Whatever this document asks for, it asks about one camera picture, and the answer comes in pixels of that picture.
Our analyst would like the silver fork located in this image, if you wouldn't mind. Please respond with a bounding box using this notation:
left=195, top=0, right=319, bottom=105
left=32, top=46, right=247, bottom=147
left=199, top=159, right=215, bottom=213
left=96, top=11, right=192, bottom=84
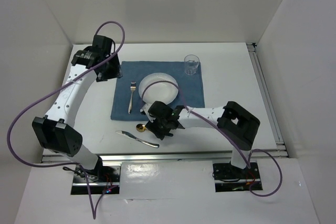
left=128, top=82, right=137, bottom=114

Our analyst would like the gold spoon dark handle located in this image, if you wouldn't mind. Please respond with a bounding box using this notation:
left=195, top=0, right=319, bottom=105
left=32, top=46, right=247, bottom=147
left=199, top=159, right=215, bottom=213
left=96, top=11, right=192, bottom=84
left=136, top=123, right=150, bottom=133

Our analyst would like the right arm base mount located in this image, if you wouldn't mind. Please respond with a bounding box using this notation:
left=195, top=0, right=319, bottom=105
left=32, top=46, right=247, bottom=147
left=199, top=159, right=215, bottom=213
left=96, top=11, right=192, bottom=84
left=212, top=162, right=263, bottom=193

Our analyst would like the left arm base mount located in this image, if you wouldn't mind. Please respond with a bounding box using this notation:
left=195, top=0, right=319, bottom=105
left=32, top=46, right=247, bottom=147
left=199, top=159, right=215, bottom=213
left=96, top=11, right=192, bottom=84
left=62, top=165, right=121, bottom=195

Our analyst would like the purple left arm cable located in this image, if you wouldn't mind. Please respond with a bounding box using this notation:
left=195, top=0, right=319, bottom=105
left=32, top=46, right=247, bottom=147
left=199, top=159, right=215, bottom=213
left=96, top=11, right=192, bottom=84
left=6, top=20, right=125, bottom=220

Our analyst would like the white plate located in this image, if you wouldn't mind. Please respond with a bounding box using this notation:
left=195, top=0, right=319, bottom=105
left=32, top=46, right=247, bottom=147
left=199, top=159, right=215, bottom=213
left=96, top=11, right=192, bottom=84
left=138, top=73, right=179, bottom=104

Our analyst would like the clear drinking glass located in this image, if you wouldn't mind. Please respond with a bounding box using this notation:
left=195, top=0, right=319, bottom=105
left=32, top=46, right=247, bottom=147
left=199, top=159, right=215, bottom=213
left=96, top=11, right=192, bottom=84
left=184, top=55, right=200, bottom=75

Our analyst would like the blue cloth napkin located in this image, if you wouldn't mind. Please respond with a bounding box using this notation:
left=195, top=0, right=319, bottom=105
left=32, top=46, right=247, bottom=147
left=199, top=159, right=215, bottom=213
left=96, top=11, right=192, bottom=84
left=110, top=61, right=205, bottom=121

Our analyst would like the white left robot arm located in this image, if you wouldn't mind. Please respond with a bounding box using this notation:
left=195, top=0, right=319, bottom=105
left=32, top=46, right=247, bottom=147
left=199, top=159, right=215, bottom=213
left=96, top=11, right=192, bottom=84
left=32, top=35, right=122, bottom=182

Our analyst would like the silver butter knife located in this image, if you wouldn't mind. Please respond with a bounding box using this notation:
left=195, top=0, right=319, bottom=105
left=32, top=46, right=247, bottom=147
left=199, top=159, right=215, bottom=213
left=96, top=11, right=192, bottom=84
left=116, top=131, right=160, bottom=148

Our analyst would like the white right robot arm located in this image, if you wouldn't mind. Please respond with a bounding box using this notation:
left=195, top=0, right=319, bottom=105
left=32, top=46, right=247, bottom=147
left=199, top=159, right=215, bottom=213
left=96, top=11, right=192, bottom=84
left=140, top=101, right=260, bottom=178

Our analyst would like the aluminium front rail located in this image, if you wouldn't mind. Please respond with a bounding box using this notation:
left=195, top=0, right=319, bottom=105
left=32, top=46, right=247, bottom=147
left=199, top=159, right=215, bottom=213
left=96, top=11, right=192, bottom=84
left=41, top=150, right=288, bottom=163

